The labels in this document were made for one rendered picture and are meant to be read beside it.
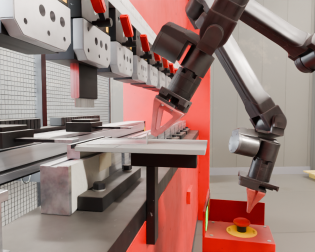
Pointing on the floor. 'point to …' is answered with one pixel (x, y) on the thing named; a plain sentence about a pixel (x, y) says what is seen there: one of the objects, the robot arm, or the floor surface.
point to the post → (40, 97)
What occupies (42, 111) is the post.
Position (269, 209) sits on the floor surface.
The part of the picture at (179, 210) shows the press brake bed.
